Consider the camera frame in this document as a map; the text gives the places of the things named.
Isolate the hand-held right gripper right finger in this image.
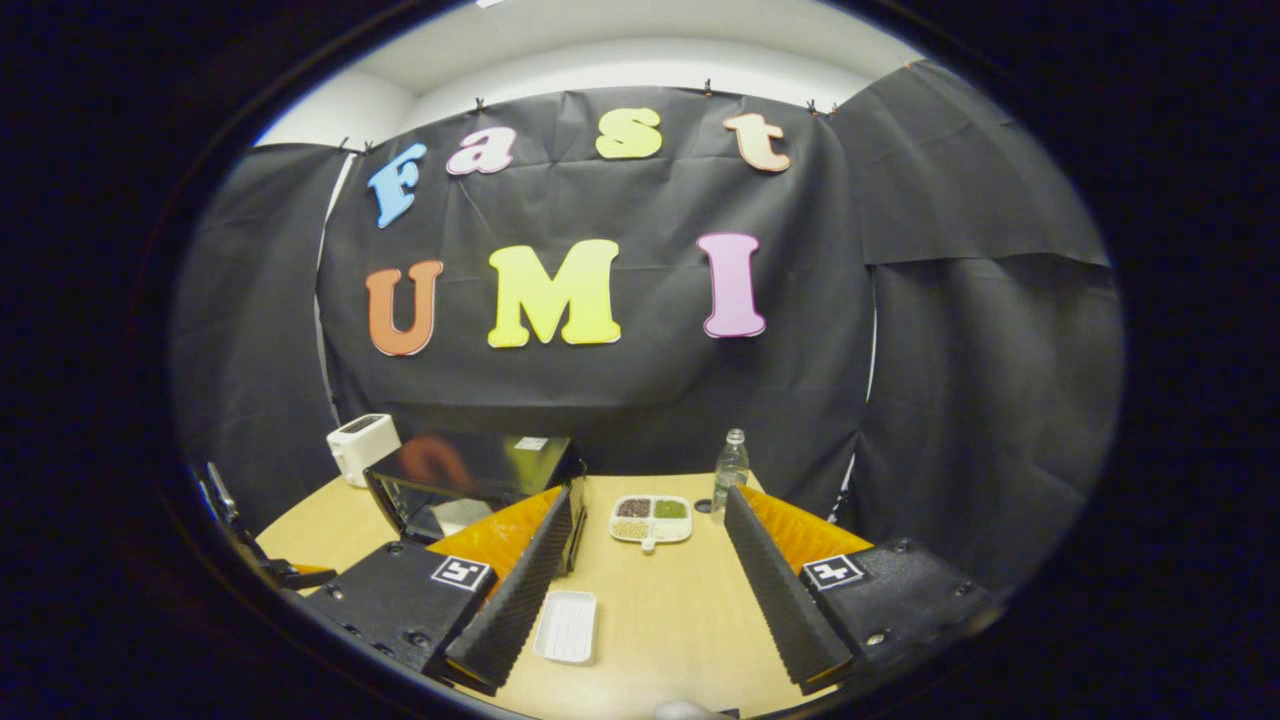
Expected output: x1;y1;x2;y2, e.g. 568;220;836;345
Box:
722;484;1004;697

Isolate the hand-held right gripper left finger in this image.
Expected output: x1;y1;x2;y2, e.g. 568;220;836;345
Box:
300;486;575;698

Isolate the black electric oven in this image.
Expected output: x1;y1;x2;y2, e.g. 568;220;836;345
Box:
362;432;589;578

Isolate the white divided food plate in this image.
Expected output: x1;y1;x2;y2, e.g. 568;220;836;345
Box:
608;494;694;554

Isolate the white rectangular tray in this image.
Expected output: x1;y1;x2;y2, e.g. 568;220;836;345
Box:
532;589;599;666

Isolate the green plastic bottle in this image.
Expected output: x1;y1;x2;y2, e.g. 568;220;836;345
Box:
711;428;752;517

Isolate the white toaster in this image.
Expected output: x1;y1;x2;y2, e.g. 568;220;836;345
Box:
326;413;403;489

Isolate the black backdrop cloth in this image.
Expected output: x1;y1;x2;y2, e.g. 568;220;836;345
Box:
170;60;1126;591

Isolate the row of small cloth clips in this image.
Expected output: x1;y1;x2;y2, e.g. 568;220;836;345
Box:
336;58;917;153

